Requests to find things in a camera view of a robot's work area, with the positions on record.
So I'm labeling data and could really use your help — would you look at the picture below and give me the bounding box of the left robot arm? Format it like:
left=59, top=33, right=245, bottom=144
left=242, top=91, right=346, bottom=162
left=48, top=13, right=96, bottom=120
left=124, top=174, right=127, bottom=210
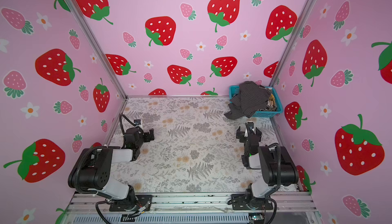
left=68, top=127, right=155, bottom=210

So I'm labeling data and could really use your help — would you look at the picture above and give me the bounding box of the dark grey striped shirt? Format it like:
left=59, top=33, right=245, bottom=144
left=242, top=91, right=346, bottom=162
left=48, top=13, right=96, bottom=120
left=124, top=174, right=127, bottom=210
left=224, top=81, right=272, bottom=120

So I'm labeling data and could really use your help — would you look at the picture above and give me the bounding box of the teal plastic basket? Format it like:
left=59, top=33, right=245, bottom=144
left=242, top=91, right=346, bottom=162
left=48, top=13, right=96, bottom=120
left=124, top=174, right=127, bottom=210
left=229, top=86, right=284, bottom=118

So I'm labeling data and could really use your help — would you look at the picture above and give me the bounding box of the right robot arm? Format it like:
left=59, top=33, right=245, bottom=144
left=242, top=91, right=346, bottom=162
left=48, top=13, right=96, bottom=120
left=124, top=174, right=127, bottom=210
left=228, top=122, right=299, bottom=210

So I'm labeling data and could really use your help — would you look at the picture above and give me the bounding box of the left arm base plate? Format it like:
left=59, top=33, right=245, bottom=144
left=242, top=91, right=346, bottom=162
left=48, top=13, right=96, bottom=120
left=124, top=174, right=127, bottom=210
left=109, top=194, right=153, bottom=212

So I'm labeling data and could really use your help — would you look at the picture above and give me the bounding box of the yellow plaid shirt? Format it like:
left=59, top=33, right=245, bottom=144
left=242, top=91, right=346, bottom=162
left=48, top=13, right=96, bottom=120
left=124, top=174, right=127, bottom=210
left=265, top=94, right=278, bottom=112

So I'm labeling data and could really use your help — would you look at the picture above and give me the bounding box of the aluminium rail frame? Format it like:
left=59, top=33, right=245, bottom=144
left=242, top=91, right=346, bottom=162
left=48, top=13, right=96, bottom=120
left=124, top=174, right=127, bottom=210
left=61, top=192, right=322, bottom=224

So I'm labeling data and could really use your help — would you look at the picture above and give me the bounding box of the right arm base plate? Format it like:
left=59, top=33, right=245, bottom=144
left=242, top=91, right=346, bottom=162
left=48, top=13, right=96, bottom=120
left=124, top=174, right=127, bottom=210
left=228, top=193, right=274, bottom=211

